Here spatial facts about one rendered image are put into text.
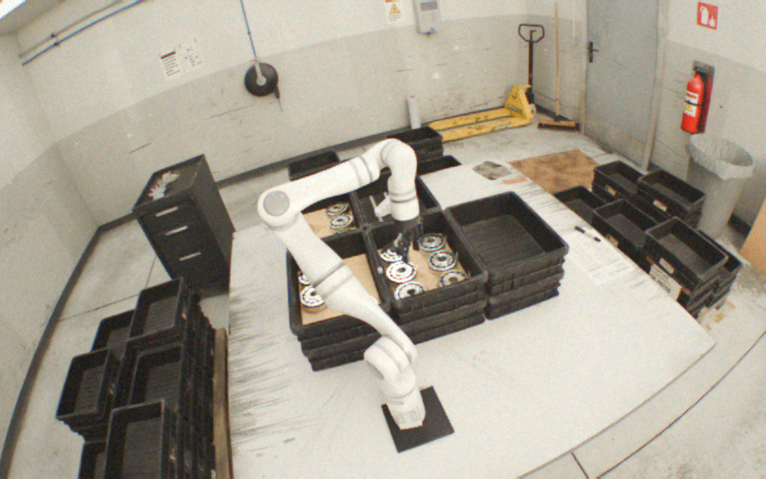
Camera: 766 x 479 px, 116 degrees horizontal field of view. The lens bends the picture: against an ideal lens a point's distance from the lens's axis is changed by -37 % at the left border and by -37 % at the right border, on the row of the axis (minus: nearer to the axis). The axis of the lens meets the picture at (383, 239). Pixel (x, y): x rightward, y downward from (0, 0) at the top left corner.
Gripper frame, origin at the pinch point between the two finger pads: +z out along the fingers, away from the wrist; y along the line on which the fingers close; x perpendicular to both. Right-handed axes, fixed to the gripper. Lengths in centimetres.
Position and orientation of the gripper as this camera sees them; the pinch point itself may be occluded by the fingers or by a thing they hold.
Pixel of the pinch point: (411, 252)
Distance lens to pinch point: 110.3
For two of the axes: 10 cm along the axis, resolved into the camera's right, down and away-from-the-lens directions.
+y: 5.3, -5.7, 6.3
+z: 1.6, 7.9, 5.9
